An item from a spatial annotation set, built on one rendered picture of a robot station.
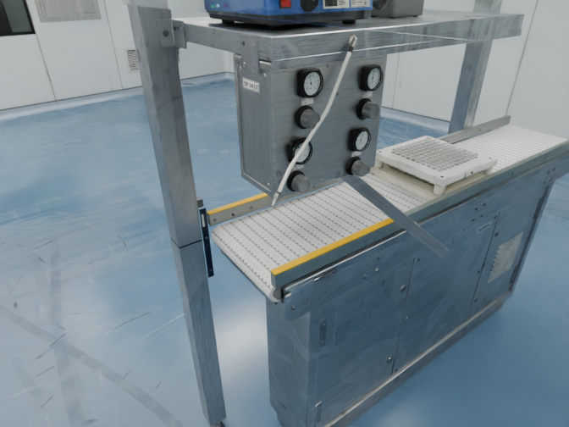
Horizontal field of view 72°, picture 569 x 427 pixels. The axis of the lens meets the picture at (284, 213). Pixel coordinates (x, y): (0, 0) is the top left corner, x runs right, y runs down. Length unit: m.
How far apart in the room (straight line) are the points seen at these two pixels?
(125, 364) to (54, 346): 0.34
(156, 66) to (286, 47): 0.33
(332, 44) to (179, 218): 0.52
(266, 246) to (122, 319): 1.23
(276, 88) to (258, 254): 0.41
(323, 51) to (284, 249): 0.44
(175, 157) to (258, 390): 1.02
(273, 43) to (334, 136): 0.18
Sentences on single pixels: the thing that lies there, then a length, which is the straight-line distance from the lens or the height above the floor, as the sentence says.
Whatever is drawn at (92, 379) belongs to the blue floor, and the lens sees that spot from 1.80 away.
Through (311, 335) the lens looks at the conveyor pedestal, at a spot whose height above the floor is 0.57.
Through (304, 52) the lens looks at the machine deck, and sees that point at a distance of 0.56.
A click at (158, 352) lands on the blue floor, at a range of 1.80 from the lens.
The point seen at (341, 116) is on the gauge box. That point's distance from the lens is 0.63.
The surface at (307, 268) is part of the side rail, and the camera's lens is 0.77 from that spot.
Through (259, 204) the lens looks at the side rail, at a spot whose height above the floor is 0.83.
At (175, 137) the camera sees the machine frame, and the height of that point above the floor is 1.04.
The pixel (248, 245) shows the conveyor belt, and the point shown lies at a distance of 0.87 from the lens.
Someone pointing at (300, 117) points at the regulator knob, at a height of 1.15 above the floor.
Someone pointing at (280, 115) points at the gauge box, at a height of 1.16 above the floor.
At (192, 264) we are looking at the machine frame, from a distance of 0.99.
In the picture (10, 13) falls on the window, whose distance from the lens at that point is 5.62.
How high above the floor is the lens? 1.31
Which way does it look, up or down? 30 degrees down
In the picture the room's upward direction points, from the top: 1 degrees counter-clockwise
